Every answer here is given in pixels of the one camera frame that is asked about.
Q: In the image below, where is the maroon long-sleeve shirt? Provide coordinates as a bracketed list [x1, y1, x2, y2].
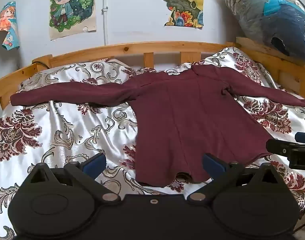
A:
[10, 64, 305, 187]

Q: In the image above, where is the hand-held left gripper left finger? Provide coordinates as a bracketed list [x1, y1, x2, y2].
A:
[23, 152, 122, 204]

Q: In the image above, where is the white wall pipe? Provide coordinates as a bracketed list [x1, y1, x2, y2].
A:
[102, 0, 109, 46]

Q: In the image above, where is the blond cartoon figure poster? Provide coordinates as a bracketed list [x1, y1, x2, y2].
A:
[49, 0, 97, 41]

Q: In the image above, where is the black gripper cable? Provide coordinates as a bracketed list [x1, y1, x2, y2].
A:
[294, 219, 305, 233]

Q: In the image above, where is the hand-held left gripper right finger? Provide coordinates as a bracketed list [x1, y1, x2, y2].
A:
[187, 153, 283, 203]

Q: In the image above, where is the orange-haired cartoon figure poster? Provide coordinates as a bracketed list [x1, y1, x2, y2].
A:
[0, 1, 20, 51]

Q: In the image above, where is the clear plastic bag of bedding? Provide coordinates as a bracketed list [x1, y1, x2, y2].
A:
[224, 0, 305, 64]

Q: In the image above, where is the colourful landscape poster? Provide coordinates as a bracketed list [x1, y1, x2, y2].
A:
[158, 0, 204, 29]

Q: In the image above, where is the thin black cable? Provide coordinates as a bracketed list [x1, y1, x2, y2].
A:
[31, 60, 52, 69]

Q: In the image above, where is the floral satin blanket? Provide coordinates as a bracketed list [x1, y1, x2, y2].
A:
[0, 47, 305, 240]

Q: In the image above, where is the wooden bed frame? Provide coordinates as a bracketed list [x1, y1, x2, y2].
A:
[0, 37, 305, 110]

